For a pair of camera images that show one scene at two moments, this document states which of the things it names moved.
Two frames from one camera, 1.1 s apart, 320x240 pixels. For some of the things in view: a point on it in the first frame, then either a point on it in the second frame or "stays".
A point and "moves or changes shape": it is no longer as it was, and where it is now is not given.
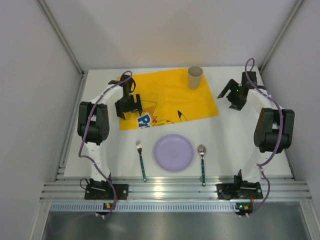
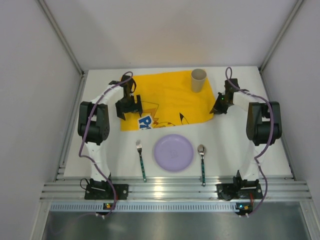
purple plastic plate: x=173 y=152 stays
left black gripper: x=128 y=107 stays
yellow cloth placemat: x=167 y=98 stays
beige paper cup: x=194 y=74 moves or changes shape
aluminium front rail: x=282 y=190 stays
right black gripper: x=233 y=93 → x=221 y=105
